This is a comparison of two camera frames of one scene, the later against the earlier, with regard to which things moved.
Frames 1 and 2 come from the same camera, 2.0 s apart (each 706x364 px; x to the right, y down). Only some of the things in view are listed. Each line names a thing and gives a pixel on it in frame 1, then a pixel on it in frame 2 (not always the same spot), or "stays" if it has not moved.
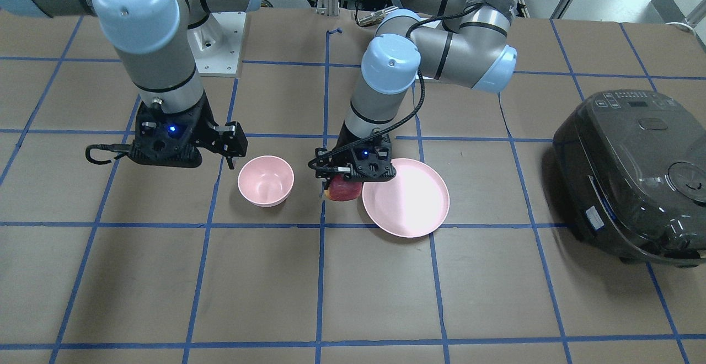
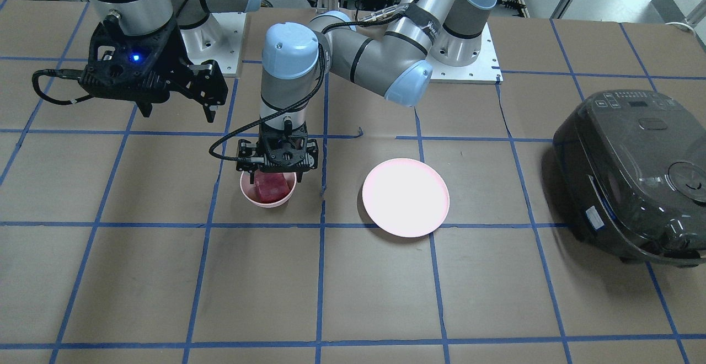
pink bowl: [265, 181] stays
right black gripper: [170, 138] to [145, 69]
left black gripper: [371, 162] to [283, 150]
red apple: [341, 188] to [270, 187]
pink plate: [412, 204] stays
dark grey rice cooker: [632, 168] stays
